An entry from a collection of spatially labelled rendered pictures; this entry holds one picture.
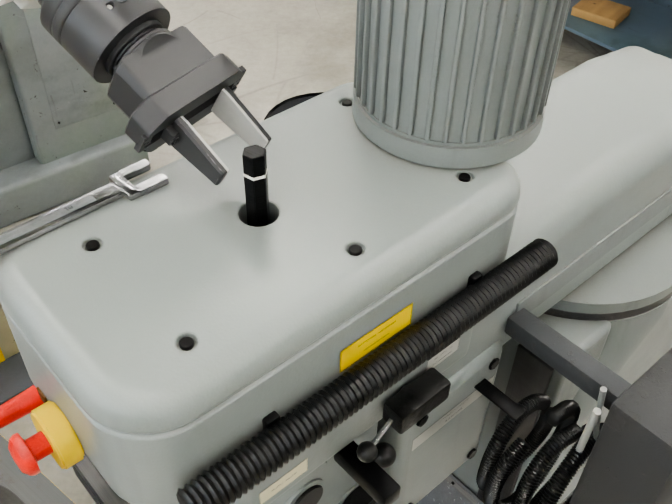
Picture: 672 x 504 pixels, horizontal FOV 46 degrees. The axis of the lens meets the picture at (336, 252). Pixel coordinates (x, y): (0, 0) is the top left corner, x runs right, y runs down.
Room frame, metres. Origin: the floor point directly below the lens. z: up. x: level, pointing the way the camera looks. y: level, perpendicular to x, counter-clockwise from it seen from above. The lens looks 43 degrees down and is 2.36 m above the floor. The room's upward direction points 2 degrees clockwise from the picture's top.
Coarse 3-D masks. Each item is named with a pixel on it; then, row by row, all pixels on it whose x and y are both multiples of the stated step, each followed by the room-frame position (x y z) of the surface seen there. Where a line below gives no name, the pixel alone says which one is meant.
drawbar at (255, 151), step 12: (252, 156) 0.54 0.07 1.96; (264, 156) 0.54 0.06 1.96; (252, 168) 0.54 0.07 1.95; (264, 168) 0.54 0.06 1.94; (264, 180) 0.54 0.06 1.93; (252, 192) 0.54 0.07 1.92; (264, 192) 0.54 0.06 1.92; (252, 204) 0.54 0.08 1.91; (264, 204) 0.54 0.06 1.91; (252, 216) 0.54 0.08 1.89; (264, 216) 0.54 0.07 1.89
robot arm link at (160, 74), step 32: (96, 0) 0.61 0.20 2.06; (128, 0) 0.62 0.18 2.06; (64, 32) 0.60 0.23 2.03; (96, 32) 0.59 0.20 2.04; (128, 32) 0.60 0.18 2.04; (160, 32) 0.61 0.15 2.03; (96, 64) 0.59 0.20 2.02; (128, 64) 0.58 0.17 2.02; (160, 64) 0.59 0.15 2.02; (192, 64) 0.60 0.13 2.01; (224, 64) 0.61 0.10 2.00; (128, 96) 0.57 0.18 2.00; (160, 96) 0.56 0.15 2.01; (192, 96) 0.57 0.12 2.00; (128, 128) 0.55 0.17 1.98; (160, 128) 0.54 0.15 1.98
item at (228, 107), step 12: (228, 96) 0.60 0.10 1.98; (216, 108) 0.60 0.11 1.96; (228, 108) 0.60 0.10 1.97; (240, 108) 0.59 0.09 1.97; (228, 120) 0.60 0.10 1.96; (240, 120) 0.59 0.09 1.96; (252, 120) 0.59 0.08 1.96; (240, 132) 0.59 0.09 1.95; (252, 132) 0.58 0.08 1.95; (264, 132) 0.58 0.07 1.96; (252, 144) 0.58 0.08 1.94; (264, 144) 0.57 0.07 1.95
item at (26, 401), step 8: (24, 392) 0.47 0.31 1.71; (32, 392) 0.47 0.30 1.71; (8, 400) 0.46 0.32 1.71; (16, 400) 0.46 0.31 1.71; (24, 400) 0.46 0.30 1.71; (32, 400) 0.47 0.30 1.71; (40, 400) 0.47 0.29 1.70; (0, 408) 0.45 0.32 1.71; (8, 408) 0.45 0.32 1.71; (16, 408) 0.46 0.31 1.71; (24, 408) 0.46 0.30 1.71; (32, 408) 0.46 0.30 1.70; (0, 416) 0.45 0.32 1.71; (8, 416) 0.45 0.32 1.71; (16, 416) 0.45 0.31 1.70; (0, 424) 0.44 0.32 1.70; (8, 424) 0.45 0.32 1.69
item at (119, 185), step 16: (144, 160) 0.61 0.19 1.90; (112, 176) 0.59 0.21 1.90; (128, 176) 0.59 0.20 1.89; (160, 176) 0.59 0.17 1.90; (96, 192) 0.56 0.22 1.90; (112, 192) 0.56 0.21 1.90; (128, 192) 0.56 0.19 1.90; (144, 192) 0.57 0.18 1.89; (64, 208) 0.54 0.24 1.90; (80, 208) 0.54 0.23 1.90; (96, 208) 0.54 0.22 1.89; (32, 224) 0.52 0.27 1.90; (48, 224) 0.52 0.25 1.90; (64, 224) 0.52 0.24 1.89; (0, 240) 0.49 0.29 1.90; (16, 240) 0.49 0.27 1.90
